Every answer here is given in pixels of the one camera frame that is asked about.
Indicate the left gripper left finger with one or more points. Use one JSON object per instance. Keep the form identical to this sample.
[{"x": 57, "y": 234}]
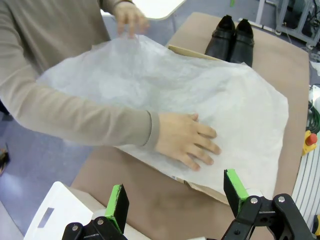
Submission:
[{"x": 117, "y": 207}]

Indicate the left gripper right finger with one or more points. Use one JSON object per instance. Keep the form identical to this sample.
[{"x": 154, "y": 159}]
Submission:
[{"x": 235, "y": 195}]

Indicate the white tissue paper sheet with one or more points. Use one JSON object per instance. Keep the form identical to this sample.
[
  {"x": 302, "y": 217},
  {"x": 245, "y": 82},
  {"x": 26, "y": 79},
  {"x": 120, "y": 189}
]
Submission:
[{"x": 175, "y": 87}]

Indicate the black leather shoe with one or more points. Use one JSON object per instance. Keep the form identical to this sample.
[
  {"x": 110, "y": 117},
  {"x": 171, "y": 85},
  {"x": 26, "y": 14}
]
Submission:
[
  {"x": 221, "y": 42},
  {"x": 243, "y": 45}
]

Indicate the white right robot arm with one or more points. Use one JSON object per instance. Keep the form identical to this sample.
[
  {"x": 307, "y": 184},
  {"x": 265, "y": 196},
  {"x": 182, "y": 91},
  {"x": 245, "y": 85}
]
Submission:
[{"x": 315, "y": 93}]

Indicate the person's right forearm beige sleeve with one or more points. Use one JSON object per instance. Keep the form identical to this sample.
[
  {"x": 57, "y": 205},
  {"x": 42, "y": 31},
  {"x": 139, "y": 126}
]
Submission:
[{"x": 87, "y": 120}]

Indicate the person's left forearm beige sleeve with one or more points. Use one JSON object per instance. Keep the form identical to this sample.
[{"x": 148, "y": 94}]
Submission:
[{"x": 110, "y": 3}]

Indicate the white plastic storage box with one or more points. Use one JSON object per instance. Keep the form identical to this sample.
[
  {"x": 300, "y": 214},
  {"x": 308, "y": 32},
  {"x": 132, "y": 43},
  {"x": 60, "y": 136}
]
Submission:
[{"x": 62, "y": 210}]

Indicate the cardboard shoe box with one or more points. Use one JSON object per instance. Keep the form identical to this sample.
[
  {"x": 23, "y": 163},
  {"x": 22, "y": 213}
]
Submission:
[{"x": 185, "y": 51}]

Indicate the person's right hand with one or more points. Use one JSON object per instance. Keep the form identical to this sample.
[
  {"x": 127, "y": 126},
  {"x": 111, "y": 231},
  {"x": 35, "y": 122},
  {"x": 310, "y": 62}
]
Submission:
[{"x": 180, "y": 137}]

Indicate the person's left hand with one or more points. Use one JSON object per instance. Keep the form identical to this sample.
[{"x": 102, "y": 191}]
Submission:
[{"x": 131, "y": 15}]

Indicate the yellow red emergency stop button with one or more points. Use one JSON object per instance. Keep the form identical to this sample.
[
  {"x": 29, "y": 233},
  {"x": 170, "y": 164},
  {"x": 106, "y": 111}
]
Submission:
[{"x": 310, "y": 142}]

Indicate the person in beige sweater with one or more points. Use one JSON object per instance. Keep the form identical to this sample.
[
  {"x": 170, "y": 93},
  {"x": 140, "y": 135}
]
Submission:
[{"x": 50, "y": 30}]

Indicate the white table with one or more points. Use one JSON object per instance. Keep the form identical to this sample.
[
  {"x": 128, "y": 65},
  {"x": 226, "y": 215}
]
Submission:
[{"x": 157, "y": 7}]

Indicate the white ribbed mount panel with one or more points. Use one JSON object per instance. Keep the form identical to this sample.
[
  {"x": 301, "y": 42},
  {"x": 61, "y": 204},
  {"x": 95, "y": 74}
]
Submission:
[{"x": 307, "y": 185}]

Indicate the aluminium frame cart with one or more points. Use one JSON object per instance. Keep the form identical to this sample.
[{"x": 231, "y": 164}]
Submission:
[{"x": 300, "y": 20}]

